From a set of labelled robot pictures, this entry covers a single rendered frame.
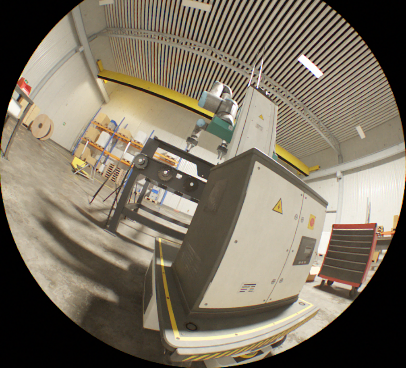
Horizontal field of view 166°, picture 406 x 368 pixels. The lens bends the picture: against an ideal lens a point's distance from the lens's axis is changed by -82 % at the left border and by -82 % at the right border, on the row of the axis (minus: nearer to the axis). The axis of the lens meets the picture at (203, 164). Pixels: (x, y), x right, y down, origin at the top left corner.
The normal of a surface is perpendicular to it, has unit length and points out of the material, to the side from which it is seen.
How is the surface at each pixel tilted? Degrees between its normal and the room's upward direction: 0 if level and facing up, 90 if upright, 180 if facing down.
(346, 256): 90
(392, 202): 90
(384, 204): 90
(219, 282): 90
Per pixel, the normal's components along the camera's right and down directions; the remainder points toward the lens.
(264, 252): 0.32, -0.20
